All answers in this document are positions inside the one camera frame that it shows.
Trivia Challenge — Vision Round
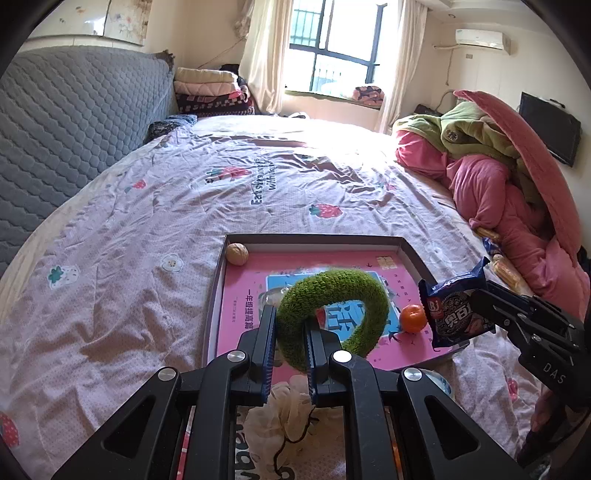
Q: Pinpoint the green fuzzy ring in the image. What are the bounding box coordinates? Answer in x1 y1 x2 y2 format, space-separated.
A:
277 269 389 373

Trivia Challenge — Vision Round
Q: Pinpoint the folded patterned cloth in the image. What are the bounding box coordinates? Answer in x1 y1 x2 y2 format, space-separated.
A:
352 85 385 108

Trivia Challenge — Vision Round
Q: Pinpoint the grey quilted headboard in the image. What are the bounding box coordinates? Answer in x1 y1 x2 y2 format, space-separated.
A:
0 46 179 278

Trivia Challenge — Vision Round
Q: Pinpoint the black television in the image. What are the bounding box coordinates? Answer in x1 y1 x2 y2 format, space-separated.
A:
518 91 583 168

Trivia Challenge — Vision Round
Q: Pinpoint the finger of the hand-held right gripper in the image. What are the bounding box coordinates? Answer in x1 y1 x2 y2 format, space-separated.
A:
485 281 576 325
470 290 556 352

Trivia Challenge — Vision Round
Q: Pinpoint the white drawstring bag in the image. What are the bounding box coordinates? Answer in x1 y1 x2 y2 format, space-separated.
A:
242 381 345 468

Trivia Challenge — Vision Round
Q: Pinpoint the pink quilt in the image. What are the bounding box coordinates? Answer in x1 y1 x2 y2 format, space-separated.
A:
392 129 583 315

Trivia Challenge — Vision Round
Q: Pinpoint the grey shallow cardboard box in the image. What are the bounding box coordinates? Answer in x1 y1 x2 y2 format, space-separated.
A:
202 234 471 374

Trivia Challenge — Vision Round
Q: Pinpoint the stack of folded blankets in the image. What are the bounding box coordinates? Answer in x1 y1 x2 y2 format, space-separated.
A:
173 67 257 116

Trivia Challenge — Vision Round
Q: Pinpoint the barred window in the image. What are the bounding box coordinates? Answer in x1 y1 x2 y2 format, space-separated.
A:
288 0 389 100

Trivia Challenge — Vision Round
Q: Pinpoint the pink curved pad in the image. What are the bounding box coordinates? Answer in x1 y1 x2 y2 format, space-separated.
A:
453 90 585 260

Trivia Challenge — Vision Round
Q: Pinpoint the dark patterned cloth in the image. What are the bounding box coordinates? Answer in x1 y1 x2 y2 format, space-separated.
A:
148 114 197 140

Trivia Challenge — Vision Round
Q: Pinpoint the white air conditioner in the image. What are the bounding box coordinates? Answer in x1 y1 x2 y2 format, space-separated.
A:
455 28 513 56

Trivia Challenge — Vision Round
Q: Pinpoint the person's right hand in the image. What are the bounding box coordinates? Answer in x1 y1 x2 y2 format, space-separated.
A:
530 390 578 435

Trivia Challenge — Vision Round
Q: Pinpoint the yellow bread packet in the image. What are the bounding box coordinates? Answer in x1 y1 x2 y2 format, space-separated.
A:
492 255 533 297

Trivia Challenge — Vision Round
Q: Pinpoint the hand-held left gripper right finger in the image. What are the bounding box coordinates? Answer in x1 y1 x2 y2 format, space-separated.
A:
302 320 532 480

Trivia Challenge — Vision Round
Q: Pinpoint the green blanket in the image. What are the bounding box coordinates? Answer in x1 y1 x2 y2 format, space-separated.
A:
392 100 544 205

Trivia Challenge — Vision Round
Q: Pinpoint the dark blue cookie packet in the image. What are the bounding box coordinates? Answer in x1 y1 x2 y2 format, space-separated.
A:
418 257 498 350

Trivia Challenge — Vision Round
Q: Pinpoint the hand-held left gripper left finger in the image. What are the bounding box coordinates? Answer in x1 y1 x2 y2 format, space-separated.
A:
51 305 280 480

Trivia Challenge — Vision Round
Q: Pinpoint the cream window curtain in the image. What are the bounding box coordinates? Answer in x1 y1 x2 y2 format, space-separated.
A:
376 0 433 134
240 0 297 116

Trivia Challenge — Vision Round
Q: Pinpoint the floral wall panel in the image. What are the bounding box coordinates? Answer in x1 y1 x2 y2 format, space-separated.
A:
28 0 154 48

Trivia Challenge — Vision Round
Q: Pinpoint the brown walnut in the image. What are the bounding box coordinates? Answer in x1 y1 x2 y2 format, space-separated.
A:
225 243 250 267

